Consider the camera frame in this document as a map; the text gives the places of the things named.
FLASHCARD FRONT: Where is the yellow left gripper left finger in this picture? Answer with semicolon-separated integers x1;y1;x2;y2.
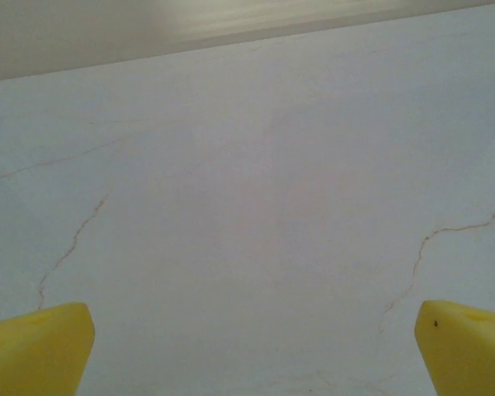
0;302;96;396

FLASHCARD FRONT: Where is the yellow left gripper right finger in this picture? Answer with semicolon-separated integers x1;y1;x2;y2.
413;299;495;396

